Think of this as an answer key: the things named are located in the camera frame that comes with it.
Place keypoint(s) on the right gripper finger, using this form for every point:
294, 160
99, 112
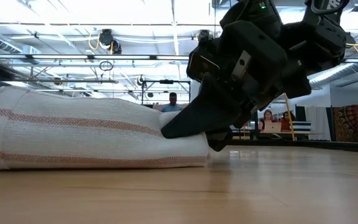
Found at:
218, 141
204, 118

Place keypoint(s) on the white striped towel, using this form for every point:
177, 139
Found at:
89, 137

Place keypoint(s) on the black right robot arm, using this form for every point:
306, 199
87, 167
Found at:
322, 37

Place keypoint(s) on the person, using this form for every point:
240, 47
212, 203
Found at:
172, 105
286, 123
267, 119

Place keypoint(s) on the silver laptop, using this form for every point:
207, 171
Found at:
273, 127

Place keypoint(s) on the striped box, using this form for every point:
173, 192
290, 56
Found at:
301, 126

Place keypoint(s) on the white hanging cloth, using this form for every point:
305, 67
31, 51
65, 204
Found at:
317, 124

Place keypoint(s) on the colourful patterned cloth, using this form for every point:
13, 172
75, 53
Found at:
350, 124

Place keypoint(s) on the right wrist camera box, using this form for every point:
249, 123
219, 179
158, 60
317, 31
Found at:
202, 66

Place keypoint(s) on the black tube stand frame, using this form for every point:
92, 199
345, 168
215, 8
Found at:
166, 81

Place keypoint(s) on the silver ceiling duct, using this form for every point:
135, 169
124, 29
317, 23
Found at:
328, 74

